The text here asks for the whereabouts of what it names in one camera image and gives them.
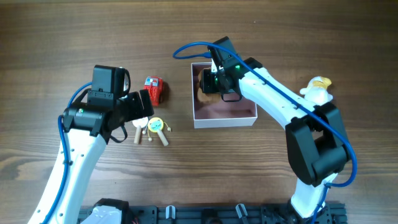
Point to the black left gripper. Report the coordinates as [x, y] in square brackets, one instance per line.
[137, 111]

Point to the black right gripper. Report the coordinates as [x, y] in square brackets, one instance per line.
[209, 83]

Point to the red toy fire truck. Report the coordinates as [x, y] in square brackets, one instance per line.
[154, 85]

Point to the white plush duck yellow bag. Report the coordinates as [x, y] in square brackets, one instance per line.
[316, 90]

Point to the brown plush toy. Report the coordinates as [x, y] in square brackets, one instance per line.
[208, 98]

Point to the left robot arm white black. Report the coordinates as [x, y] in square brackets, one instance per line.
[85, 127]

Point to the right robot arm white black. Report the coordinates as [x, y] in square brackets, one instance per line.
[318, 149]

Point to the yellow mouse rattle drum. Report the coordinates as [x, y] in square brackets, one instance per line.
[156, 125]

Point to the white box pink inside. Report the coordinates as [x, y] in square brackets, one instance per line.
[219, 114]

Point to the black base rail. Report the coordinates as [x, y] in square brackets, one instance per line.
[266, 214]

